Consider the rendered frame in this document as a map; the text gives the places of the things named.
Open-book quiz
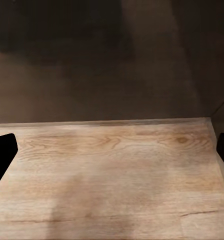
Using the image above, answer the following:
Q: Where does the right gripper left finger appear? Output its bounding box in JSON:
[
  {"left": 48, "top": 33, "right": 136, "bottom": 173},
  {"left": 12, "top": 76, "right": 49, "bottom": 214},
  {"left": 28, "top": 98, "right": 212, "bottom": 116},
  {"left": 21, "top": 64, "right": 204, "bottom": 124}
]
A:
[{"left": 0, "top": 133, "right": 18, "bottom": 180}]

